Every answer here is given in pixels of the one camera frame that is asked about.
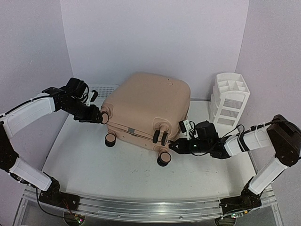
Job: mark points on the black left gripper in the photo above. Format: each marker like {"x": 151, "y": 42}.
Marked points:
{"x": 91, "y": 117}

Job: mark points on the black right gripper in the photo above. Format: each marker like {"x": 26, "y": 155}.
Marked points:
{"x": 184, "y": 146}

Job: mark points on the pink hard-shell suitcase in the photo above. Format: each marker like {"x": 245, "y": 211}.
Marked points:
{"x": 146, "y": 111}

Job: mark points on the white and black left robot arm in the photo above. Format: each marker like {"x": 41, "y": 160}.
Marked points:
{"x": 14, "y": 122}

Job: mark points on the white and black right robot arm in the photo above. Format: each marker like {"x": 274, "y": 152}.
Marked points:
{"x": 279, "y": 133}

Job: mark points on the white perforated plastic basket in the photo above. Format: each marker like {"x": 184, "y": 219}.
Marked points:
{"x": 104, "y": 90}

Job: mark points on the white desktop drawer organizer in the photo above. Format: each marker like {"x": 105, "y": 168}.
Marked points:
{"x": 228, "y": 99}

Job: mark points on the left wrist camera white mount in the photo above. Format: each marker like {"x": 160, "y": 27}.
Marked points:
{"x": 87, "y": 99}

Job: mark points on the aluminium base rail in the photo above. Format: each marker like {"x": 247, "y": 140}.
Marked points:
{"x": 149, "y": 211}

